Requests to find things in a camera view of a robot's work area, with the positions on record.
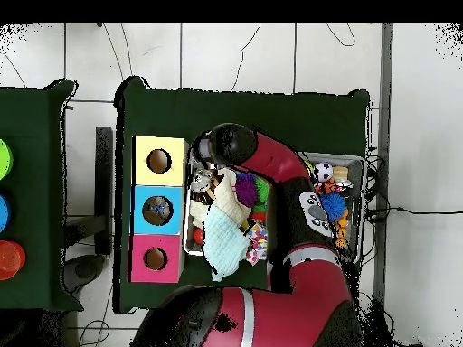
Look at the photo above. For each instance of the mint green muslin cloth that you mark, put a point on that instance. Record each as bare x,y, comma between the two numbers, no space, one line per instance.
224,242

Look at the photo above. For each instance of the colourful polka-dot cloth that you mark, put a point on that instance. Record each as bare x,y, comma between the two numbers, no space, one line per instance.
257,242

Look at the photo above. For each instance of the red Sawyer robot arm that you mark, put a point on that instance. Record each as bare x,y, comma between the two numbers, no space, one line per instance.
289,289

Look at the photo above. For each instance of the wooden box with three holes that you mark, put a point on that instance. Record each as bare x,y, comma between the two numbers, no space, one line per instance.
173,181

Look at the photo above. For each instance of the clear mesh bin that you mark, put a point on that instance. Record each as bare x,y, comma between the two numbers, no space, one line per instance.
354,170

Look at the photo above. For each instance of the purple spiky rubber ball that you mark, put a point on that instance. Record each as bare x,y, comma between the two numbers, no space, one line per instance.
246,189

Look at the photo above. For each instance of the black soda can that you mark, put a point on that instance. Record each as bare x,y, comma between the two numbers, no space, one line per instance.
201,181

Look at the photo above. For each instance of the red ball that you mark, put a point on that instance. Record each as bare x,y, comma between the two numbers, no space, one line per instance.
198,236

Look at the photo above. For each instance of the black and white soccer ball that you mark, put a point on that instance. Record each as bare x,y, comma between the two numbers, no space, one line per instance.
323,172

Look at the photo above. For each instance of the blue spiky rubber ball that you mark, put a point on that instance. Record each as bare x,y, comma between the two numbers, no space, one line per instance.
333,206

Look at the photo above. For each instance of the black chair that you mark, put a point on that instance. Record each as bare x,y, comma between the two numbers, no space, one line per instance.
104,188

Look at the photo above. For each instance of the green cloth side table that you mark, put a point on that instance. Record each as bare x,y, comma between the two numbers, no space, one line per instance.
36,130

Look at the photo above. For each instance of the blue plastic cup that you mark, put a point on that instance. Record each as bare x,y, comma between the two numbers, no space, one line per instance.
3,213

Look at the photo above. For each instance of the green plastic cup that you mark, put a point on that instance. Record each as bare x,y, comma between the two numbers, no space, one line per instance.
4,159

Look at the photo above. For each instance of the red plastic cup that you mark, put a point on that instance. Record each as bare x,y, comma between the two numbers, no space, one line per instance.
10,260

